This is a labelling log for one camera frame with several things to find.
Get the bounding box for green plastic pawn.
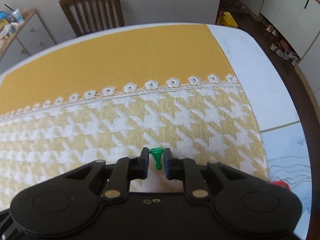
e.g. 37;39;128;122
149;147;164;170

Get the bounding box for yellow houndstooth table runner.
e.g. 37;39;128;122
1;24;269;209

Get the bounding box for red metal tin box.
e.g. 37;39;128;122
271;180;291;190

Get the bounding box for yellow box on floor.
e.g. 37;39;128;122
216;11;238;28

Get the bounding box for shoes on floor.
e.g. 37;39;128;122
266;24;300;67

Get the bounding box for small wooden side cabinet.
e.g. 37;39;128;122
1;9;56;68

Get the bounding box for brown wooden chair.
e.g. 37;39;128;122
59;0;125;37

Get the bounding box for white wall cabinet unit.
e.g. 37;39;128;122
238;0;320;81

